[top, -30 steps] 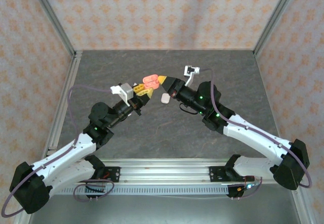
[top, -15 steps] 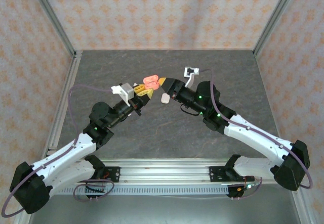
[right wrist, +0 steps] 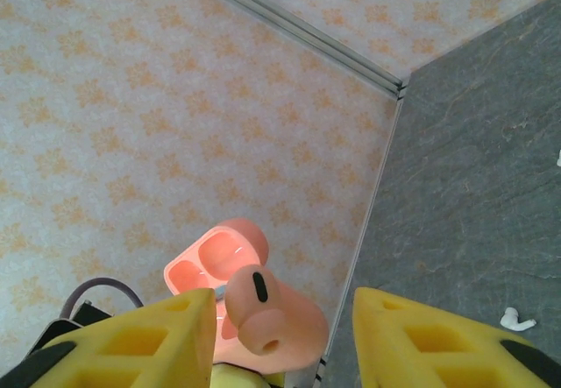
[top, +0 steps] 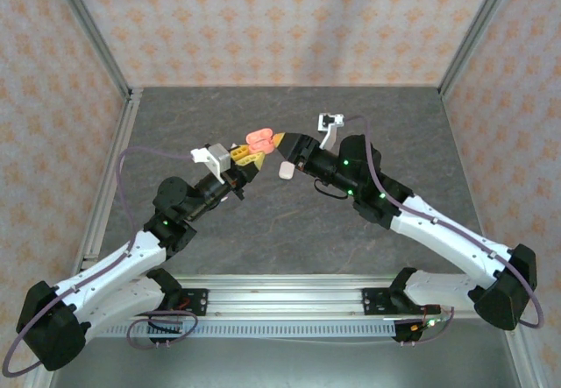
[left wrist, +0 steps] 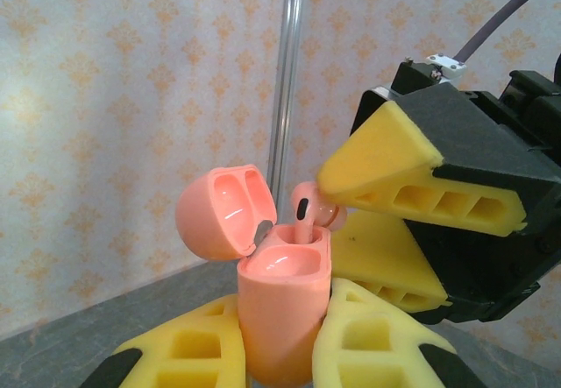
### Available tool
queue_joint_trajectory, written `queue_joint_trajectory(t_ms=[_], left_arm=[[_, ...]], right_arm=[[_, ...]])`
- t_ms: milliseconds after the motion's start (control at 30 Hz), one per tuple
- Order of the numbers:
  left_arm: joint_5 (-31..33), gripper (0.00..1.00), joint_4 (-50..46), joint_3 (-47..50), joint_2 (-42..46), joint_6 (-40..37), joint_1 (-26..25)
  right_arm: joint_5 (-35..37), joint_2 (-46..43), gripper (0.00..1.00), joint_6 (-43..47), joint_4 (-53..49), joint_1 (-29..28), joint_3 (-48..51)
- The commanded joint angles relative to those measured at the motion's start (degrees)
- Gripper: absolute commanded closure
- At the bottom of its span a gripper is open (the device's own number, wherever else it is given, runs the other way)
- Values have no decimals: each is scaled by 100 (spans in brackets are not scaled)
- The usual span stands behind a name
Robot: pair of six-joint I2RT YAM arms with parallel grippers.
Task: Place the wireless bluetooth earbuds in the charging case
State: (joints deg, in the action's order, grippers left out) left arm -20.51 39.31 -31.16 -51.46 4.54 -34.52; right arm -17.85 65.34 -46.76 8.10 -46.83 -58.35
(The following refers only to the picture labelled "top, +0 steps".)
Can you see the white earbud charging case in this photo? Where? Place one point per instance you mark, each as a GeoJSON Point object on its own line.
{"type": "Point", "coordinates": [286, 170]}

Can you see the pink earbud charging case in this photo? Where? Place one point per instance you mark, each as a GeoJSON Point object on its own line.
{"type": "Point", "coordinates": [258, 140]}

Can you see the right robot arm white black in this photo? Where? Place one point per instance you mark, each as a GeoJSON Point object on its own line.
{"type": "Point", "coordinates": [451, 239]}

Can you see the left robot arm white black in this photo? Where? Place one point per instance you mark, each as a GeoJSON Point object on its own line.
{"type": "Point", "coordinates": [109, 265]}

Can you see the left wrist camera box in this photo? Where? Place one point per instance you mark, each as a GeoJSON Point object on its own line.
{"type": "Point", "coordinates": [217, 156]}

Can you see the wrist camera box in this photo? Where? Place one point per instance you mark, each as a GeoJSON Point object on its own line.
{"type": "Point", "coordinates": [328, 121]}
{"type": "Point", "coordinates": [217, 156]}

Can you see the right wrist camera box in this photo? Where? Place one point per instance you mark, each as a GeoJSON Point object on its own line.
{"type": "Point", "coordinates": [328, 121]}

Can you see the aluminium table edge rail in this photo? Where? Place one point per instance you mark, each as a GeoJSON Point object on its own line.
{"type": "Point", "coordinates": [105, 204]}

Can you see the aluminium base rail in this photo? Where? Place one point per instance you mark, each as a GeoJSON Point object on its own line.
{"type": "Point", "coordinates": [285, 300]}

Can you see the aluminium frame post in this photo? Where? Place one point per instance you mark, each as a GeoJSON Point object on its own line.
{"type": "Point", "coordinates": [477, 29]}
{"type": "Point", "coordinates": [87, 29]}
{"type": "Point", "coordinates": [523, 361]}

